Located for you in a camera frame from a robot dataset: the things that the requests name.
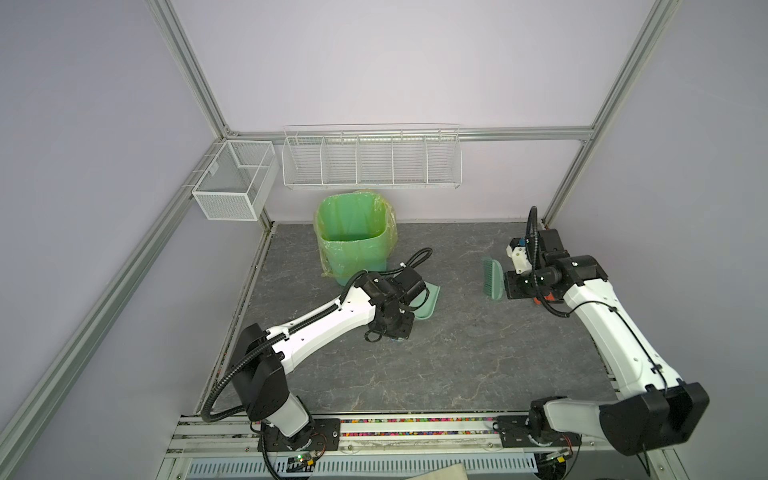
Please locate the small white wire basket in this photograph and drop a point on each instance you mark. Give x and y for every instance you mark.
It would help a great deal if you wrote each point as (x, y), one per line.
(237, 181)

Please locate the long white wire basket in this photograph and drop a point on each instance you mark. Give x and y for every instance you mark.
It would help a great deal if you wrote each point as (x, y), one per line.
(374, 156)

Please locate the mint green hand brush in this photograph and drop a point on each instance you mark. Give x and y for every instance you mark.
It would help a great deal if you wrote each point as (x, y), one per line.
(493, 279)

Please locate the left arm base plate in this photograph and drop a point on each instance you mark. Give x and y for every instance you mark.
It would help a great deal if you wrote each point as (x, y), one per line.
(323, 434)

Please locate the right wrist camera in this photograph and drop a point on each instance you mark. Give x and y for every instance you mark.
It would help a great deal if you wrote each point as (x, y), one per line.
(516, 251)

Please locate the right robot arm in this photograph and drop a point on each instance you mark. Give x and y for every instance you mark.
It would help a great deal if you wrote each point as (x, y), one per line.
(655, 407)

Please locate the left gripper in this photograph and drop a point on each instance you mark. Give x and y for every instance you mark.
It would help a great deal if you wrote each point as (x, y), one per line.
(403, 332)

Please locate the mint green dustpan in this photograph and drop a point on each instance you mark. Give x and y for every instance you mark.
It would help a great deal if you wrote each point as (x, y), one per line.
(423, 306)

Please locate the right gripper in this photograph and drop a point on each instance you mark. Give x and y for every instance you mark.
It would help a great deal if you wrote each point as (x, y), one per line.
(512, 291)

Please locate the green trash bin with bag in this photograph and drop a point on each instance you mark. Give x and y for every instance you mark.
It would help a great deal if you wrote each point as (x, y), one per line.
(355, 231)

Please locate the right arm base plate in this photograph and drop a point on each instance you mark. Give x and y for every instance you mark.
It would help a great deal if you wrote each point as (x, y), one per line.
(515, 432)

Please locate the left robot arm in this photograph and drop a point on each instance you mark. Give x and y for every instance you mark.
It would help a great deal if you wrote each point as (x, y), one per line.
(383, 302)

